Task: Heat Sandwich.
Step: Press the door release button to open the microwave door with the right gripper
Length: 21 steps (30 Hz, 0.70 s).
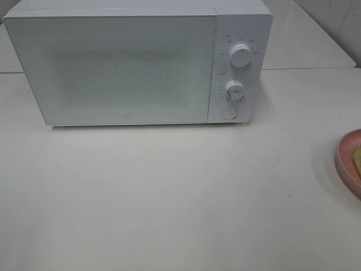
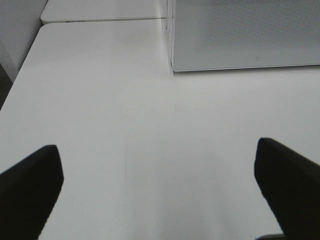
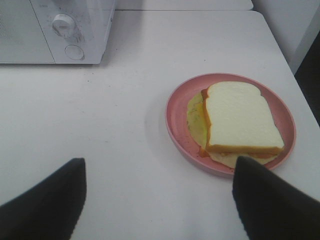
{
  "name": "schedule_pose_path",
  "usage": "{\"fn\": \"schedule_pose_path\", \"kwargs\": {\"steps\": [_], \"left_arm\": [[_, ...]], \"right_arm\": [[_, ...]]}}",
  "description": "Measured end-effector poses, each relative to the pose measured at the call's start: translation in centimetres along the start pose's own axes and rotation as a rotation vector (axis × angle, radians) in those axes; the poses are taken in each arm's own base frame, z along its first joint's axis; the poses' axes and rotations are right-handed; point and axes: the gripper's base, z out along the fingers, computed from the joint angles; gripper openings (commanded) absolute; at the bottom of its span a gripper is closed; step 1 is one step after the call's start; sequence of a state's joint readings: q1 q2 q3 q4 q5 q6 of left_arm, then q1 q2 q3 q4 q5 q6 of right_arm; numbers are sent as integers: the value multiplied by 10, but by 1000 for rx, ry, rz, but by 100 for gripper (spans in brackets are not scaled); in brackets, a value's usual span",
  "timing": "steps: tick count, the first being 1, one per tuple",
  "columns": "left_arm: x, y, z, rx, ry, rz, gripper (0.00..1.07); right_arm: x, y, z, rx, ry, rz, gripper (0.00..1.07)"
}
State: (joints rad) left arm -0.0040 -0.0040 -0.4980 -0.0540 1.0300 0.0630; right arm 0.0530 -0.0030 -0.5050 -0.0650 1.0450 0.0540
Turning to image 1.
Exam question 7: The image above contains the round white door button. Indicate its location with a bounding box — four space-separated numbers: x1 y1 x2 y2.
221 106 239 120

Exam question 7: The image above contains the white microwave door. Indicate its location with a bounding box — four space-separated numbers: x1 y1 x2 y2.
5 16 216 126

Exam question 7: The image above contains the pink round plate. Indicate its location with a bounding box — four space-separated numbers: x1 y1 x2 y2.
335 129 360 199

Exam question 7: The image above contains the sandwich with white bread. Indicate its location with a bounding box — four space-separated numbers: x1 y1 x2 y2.
354 146 361 177

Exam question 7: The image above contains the lower white microwave knob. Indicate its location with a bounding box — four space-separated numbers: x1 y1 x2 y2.
224 80 245 102

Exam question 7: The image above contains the white microwave knob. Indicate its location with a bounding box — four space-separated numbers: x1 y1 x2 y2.
224 80 245 102
228 42 253 68

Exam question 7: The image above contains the upper white microwave knob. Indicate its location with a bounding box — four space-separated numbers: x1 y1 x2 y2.
228 42 253 68

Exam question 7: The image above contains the white microwave oven body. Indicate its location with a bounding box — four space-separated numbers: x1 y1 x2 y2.
3 1 273 126

